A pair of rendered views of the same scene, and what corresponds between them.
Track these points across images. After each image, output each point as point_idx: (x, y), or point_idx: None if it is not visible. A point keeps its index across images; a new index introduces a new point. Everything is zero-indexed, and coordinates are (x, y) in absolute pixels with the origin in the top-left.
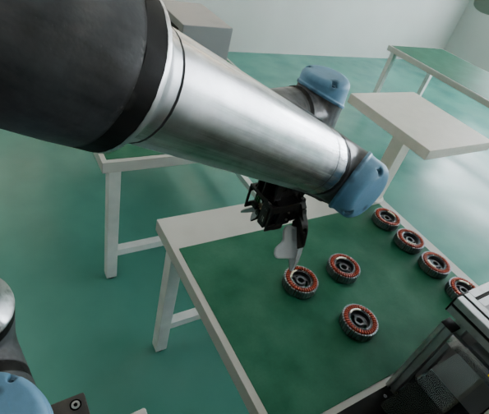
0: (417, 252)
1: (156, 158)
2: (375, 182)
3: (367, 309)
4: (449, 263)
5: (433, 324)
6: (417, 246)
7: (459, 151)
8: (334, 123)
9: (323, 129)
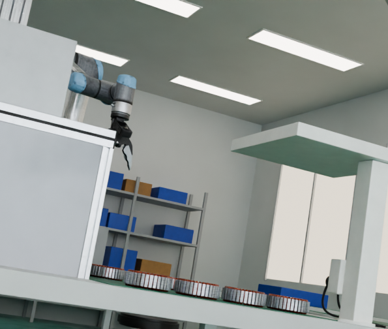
0: (222, 296)
1: (312, 311)
2: (71, 75)
3: (118, 268)
4: (199, 283)
5: (101, 279)
6: (227, 286)
7: (259, 138)
8: (117, 89)
9: (75, 68)
